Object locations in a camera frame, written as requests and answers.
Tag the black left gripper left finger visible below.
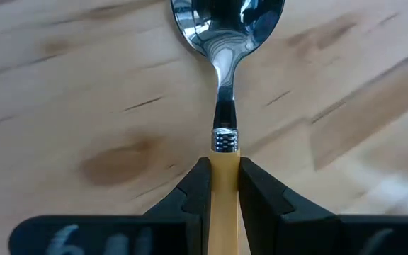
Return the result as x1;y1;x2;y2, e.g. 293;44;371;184
8;157;213;255

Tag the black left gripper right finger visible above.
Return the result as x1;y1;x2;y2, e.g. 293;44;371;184
238;157;408;255

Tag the spoon with yellow handle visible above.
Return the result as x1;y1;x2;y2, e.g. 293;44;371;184
170;0;286;255

